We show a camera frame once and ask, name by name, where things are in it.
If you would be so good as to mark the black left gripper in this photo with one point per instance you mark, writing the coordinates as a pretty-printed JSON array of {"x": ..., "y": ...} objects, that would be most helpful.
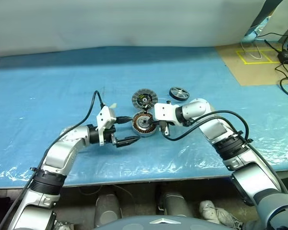
[{"x": 110, "y": 135}]

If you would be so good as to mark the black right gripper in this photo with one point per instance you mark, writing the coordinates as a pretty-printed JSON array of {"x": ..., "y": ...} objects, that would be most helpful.
[{"x": 163, "y": 126}]

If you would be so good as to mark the silver motor housing copper windings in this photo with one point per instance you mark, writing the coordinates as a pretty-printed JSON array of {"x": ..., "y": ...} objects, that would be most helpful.
[{"x": 140, "y": 132}]

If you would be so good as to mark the round motor lid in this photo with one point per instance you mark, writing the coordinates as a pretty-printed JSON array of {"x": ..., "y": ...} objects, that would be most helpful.
[{"x": 144, "y": 98}]

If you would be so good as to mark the black round motor cap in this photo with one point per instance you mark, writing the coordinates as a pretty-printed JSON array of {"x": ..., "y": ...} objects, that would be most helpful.
[{"x": 180, "y": 93}]

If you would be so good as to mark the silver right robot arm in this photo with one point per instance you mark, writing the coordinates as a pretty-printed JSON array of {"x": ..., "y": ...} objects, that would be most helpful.
[{"x": 218, "y": 129}]

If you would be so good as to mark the grey rounded cylinder shape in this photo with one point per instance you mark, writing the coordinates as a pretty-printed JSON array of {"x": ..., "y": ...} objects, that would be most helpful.
[
  {"x": 108, "y": 210},
  {"x": 175, "y": 203}
]

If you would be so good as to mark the blue plastic table cover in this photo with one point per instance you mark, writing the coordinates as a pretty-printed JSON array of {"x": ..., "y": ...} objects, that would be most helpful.
[{"x": 50, "y": 95}]

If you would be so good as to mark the grey robot torso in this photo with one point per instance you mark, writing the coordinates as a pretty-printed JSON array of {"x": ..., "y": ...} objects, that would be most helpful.
[{"x": 158, "y": 225}]

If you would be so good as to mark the brown cardboard sheet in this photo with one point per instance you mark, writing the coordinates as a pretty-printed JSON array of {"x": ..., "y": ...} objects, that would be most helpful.
[{"x": 254, "y": 72}]

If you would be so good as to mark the black power adapter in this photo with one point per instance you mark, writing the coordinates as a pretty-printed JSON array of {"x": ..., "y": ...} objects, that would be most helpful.
[{"x": 286, "y": 57}]

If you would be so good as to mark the white panel board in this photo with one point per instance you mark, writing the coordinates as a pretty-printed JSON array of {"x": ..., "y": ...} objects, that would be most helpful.
[{"x": 278, "y": 16}]

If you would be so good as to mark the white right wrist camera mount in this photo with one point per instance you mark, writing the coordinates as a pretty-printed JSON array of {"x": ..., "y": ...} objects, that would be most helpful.
[{"x": 164, "y": 112}]

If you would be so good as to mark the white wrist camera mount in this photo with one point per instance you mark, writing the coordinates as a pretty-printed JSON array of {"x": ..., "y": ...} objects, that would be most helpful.
[
  {"x": 164, "y": 112},
  {"x": 105, "y": 117}
]

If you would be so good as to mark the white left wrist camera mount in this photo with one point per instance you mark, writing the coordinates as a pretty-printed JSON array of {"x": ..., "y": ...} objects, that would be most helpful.
[{"x": 105, "y": 117}]

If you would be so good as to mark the dark grey frame post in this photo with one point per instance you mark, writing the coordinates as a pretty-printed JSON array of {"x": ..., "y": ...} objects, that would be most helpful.
[{"x": 260, "y": 13}]

